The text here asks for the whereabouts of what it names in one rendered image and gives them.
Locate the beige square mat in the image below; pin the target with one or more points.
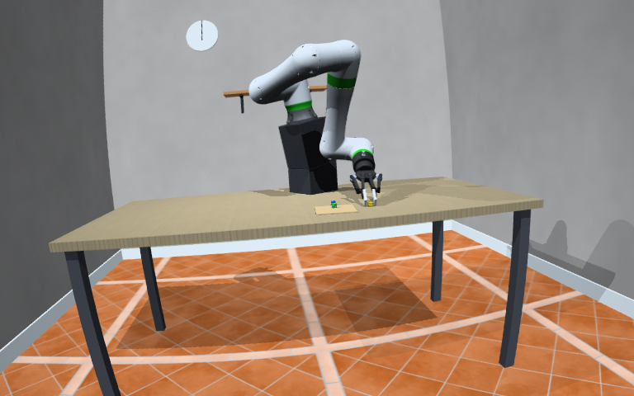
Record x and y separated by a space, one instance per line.
341 209

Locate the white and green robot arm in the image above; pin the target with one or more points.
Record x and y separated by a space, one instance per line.
308 61

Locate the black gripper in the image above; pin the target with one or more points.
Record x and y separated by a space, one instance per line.
367 168

